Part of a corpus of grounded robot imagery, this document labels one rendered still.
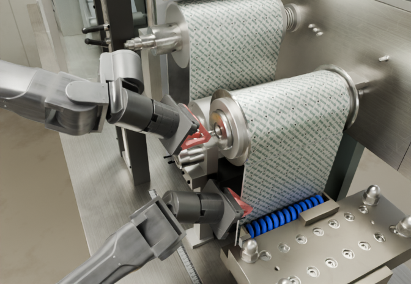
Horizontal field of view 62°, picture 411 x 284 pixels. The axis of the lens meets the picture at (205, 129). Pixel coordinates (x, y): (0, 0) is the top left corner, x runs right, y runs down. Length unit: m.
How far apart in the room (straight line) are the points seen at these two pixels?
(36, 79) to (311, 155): 0.52
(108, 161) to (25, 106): 0.64
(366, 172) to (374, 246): 1.84
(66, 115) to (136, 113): 0.10
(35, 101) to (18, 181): 2.08
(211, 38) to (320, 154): 0.33
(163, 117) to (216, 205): 0.20
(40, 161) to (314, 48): 2.14
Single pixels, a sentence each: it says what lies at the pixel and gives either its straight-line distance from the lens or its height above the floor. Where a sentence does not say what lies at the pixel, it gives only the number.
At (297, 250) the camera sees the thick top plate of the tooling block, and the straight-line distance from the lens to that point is 0.75.
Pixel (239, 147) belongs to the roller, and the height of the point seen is 1.25.
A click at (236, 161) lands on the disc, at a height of 1.20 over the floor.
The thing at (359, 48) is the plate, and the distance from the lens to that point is 0.81.
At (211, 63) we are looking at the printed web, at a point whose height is 1.29.
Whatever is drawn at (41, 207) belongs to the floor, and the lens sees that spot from 2.34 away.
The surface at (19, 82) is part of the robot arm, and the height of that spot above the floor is 1.41.
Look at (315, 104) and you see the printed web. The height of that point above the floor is 1.29.
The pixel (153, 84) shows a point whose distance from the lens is 1.34.
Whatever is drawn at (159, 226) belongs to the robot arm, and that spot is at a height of 1.20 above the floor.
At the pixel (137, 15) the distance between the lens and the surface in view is 1.55.
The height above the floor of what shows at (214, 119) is 1.27.
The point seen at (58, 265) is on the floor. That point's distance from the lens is 2.05.
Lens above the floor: 1.63
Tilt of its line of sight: 37 degrees down
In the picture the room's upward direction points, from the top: 1 degrees clockwise
